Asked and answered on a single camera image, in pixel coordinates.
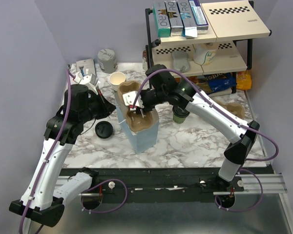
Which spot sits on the olive brown snack bag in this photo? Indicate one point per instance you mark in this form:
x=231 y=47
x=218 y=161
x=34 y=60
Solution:
x=202 y=83

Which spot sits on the grey sponge pouch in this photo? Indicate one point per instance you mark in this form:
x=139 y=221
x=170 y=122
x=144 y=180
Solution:
x=180 y=61

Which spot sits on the blue razor in package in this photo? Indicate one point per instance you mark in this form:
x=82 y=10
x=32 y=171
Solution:
x=86 y=67

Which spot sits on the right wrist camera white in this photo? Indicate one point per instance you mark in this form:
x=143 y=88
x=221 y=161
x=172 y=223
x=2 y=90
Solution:
x=132 y=100

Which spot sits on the blue white paper bag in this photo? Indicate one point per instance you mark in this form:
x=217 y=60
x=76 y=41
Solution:
x=140 y=140

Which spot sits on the grey marbled canister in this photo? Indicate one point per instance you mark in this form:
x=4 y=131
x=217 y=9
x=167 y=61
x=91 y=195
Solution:
x=107 y=61

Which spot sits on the blue doritos bag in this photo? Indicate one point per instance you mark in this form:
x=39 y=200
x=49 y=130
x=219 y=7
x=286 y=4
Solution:
x=220 y=82

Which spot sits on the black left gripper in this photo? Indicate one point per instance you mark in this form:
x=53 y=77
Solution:
x=107 y=108

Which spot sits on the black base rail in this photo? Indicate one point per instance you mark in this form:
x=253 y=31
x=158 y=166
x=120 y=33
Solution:
x=157 y=185

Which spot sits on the silver blue toothpaste box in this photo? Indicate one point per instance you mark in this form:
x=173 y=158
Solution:
x=190 y=27

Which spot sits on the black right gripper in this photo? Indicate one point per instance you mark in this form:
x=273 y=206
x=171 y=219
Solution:
x=141 y=110

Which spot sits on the yellow snack bag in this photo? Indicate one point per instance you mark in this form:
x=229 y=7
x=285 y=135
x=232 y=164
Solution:
x=243 y=80

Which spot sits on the black and cream shelf rack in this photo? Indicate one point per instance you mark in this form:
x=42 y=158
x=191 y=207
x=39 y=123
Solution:
x=233 y=25

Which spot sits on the teal toothpaste box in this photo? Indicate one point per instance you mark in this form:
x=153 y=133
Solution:
x=161 y=19

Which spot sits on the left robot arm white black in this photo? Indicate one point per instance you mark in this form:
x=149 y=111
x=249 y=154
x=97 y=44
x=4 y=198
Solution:
x=42 y=202

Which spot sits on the toilet paper roll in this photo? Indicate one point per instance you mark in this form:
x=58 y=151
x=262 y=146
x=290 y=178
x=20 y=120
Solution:
x=205 y=52

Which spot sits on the stack of green paper cups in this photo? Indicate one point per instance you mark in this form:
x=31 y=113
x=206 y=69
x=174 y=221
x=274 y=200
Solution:
x=115 y=79

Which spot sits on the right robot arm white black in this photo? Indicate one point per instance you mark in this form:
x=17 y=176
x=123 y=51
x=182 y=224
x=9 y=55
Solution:
x=173 y=87

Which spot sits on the blue white toothpaste box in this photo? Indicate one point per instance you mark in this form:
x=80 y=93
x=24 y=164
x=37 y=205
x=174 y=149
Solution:
x=199 y=17

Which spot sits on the green paper coffee cup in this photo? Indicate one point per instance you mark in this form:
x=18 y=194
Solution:
x=178 y=120

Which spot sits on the black plastic cup lid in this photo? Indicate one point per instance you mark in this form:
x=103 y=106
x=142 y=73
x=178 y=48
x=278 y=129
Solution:
x=179 y=112

